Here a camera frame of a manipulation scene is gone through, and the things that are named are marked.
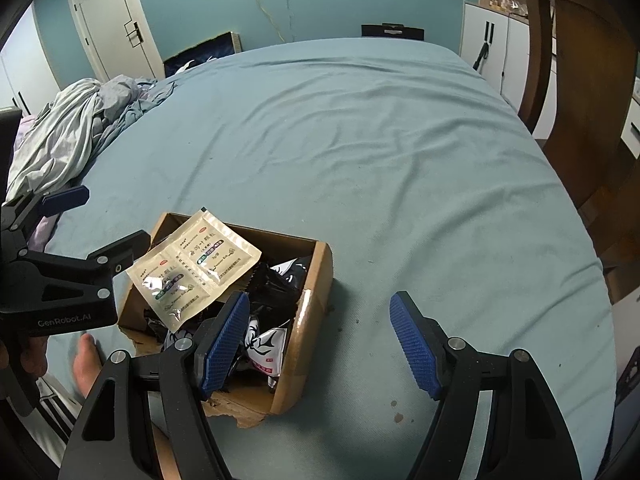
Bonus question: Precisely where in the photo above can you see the black hanging strap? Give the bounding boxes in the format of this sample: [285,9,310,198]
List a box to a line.
[472,21,496,72]

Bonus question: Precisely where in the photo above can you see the person's bare foot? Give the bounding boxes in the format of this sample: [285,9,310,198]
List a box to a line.
[72,334,108,401]

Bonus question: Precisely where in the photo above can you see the beige sachet sheet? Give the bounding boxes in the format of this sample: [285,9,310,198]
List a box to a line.
[125,206,262,333]

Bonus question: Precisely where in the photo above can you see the crumpled grey blanket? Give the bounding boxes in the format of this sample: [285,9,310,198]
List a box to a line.
[5,75,176,206]

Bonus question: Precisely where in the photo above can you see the person's left hand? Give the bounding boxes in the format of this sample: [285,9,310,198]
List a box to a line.
[20,336,50,380]

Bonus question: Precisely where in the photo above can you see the brown cardboard box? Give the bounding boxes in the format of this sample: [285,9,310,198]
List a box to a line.
[117,212,334,428]

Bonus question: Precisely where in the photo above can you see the white cabinet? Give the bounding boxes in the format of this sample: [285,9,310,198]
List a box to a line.
[459,1,556,111]

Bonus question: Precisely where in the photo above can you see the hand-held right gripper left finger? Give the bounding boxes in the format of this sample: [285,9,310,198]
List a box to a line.
[57,290,251,480]

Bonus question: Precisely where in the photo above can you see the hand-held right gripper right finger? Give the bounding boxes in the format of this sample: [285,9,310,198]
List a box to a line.
[389,290,583,480]

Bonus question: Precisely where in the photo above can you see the white drawer unit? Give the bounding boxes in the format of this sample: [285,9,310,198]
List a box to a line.
[620,75,640,158]

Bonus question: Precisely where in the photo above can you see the yellow cable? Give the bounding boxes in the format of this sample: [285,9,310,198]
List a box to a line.
[250,0,293,43]

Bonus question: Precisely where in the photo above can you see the pile of snack packets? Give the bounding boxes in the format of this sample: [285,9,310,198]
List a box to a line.
[142,257,313,391]

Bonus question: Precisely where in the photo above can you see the brown wooden chair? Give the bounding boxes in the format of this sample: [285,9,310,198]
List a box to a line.
[517,0,640,261]

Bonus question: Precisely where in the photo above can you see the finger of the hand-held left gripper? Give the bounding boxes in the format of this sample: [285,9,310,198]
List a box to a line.
[0,185,91,257]
[20,231,152,303]

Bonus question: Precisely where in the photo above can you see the black white striped trousers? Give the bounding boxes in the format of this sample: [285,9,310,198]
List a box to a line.
[22,375,86,448]

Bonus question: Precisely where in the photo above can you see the lavender bedding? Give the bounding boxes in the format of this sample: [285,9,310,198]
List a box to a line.
[15,112,66,253]

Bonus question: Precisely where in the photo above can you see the white wardrobe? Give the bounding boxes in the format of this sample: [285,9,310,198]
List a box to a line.
[0,2,63,116]

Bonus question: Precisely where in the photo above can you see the white door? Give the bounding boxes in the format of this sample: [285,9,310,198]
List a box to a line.
[66,0,166,83]

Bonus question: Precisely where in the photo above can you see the clutter of small bottles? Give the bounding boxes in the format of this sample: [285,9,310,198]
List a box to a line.
[487,0,530,16]

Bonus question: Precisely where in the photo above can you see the dark blue framed panel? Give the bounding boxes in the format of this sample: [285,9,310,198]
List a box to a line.
[164,31,244,78]

